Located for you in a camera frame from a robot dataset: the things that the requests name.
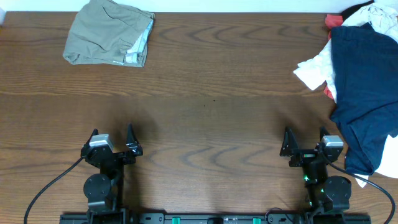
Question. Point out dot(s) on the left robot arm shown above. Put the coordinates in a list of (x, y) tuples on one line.
[(104, 190)]

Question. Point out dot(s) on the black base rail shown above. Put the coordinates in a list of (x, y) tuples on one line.
[(159, 218)]

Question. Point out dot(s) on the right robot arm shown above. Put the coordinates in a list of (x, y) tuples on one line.
[(328, 196)]

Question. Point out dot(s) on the white patterned shirt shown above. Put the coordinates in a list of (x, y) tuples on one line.
[(318, 70)]

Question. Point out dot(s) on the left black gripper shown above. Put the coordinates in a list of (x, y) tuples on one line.
[(115, 155)]

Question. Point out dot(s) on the red garment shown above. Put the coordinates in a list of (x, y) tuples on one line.
[(332, 21)]

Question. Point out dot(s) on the navy blue shorts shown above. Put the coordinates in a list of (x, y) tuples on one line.
[(365, 66)]

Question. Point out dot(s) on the folded khaki shorts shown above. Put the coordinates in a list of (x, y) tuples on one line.
[(107, 32)]

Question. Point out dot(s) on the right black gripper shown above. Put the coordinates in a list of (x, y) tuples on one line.
[(308, 157)]

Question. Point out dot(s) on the black garment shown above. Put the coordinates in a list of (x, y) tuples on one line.
[(351, 10)]

